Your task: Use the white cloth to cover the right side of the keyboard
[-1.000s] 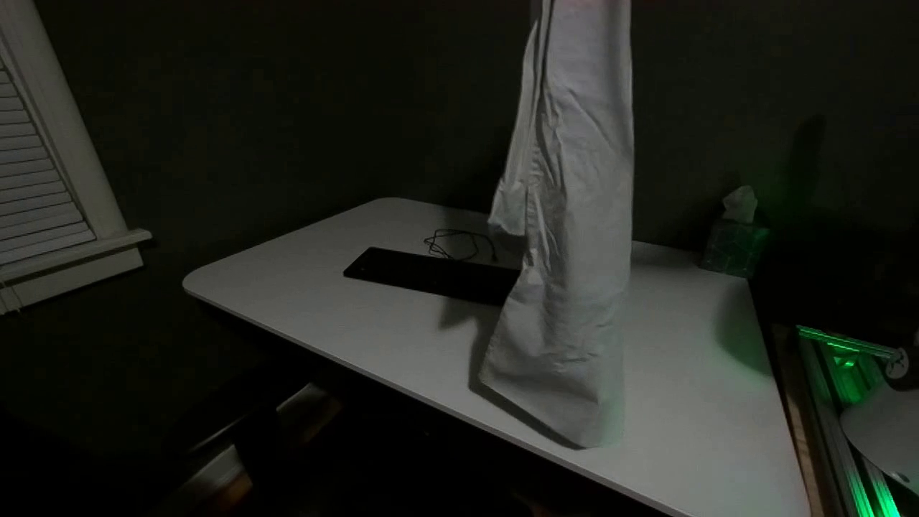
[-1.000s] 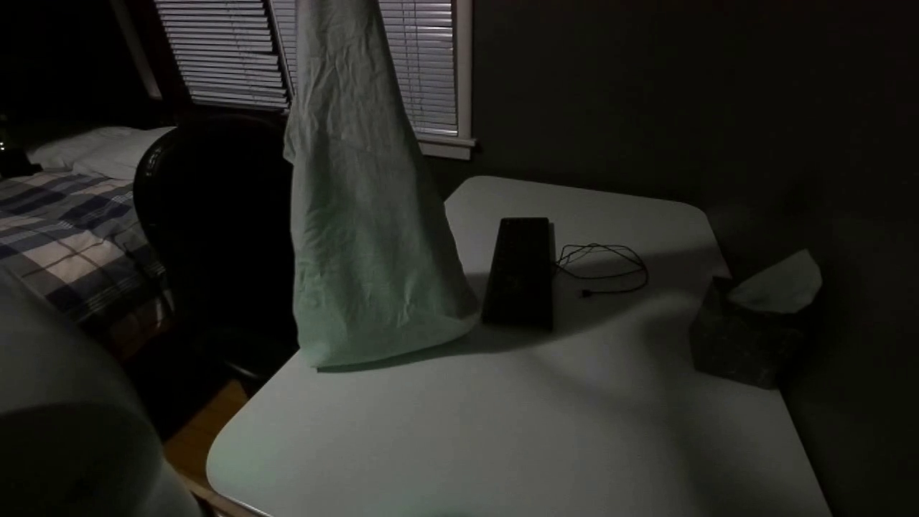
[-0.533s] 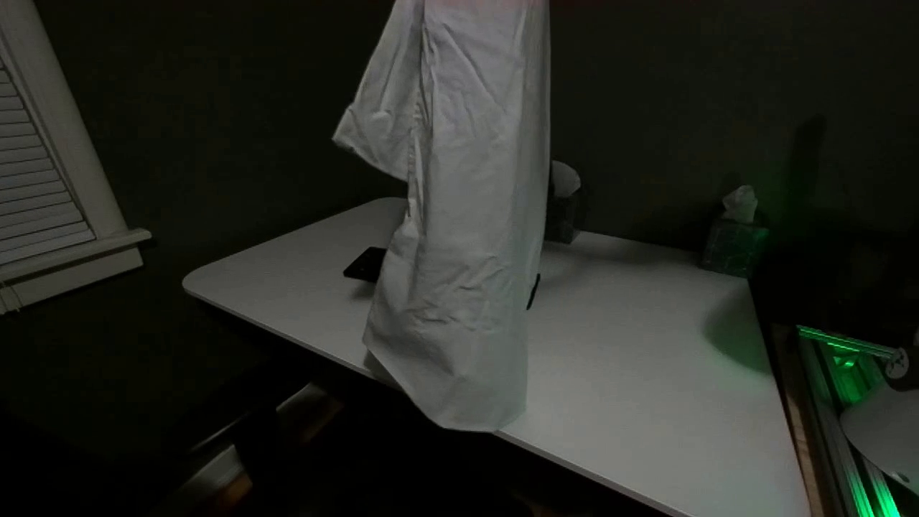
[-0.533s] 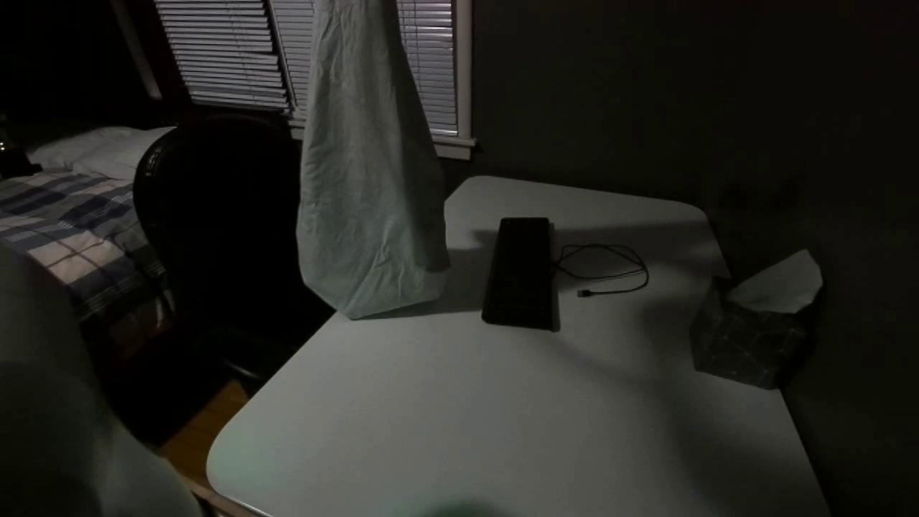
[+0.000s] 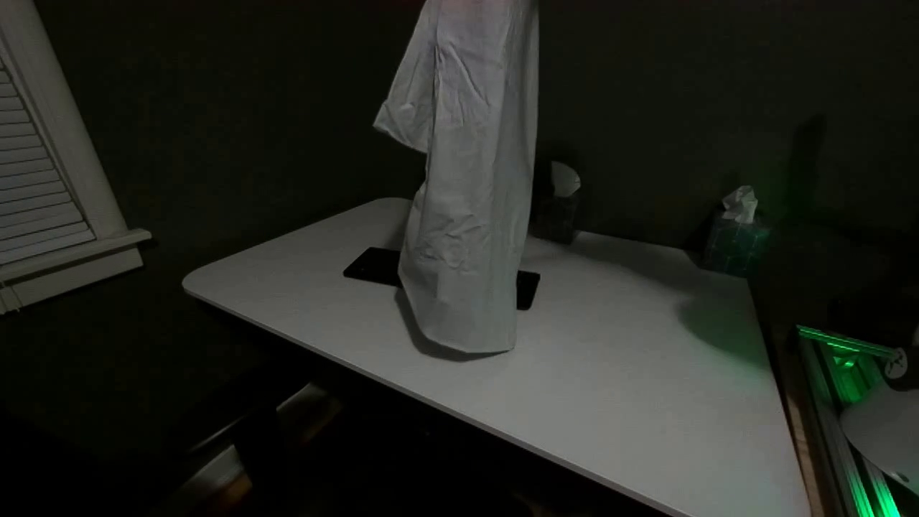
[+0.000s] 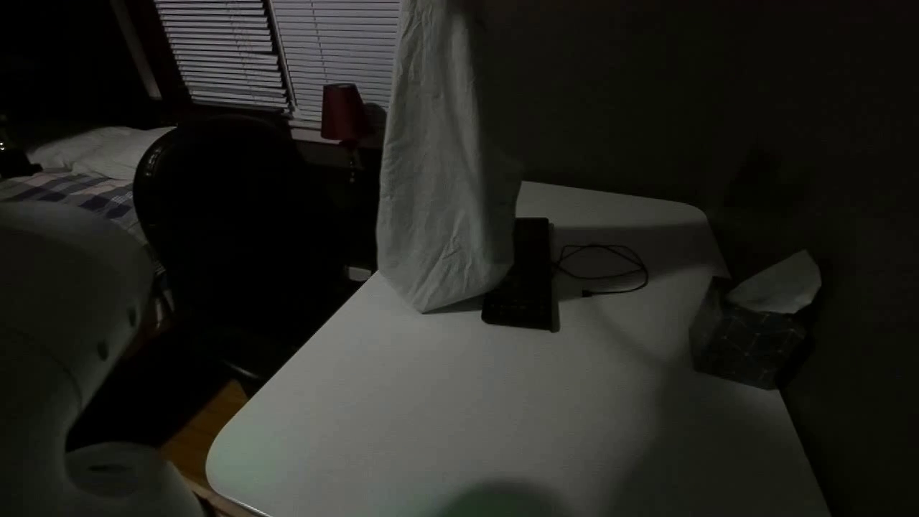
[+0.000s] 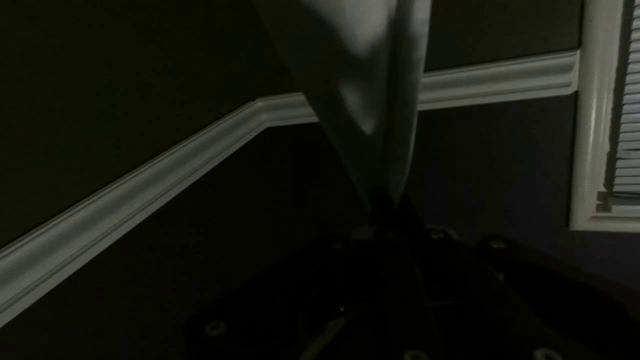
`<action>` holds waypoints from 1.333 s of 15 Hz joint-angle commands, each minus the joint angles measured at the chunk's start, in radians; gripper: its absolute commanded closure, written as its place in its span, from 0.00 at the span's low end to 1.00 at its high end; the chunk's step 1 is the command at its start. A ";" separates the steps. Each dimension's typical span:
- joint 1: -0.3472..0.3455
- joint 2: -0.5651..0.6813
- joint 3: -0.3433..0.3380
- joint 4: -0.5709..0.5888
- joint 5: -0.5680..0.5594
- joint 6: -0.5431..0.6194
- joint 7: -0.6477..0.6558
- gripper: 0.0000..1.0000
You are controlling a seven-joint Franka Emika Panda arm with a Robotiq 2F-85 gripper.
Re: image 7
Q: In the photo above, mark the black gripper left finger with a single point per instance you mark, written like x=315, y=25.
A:
x=382, y=252

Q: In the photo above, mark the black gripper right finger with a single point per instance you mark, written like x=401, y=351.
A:
x=413, y=252

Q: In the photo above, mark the white cloth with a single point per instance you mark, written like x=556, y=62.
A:
x=360, y=80

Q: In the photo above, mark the white window blinds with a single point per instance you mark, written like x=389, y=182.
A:
x=631, y=101

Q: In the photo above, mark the white window frame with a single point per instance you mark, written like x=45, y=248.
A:
x=592, y=112

